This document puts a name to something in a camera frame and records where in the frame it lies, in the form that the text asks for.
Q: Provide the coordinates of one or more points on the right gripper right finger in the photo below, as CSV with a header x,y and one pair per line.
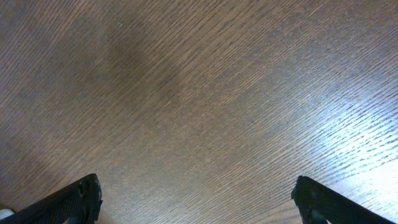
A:
x,y
319,204

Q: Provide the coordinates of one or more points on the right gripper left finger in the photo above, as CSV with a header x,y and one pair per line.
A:
x,y
79,202

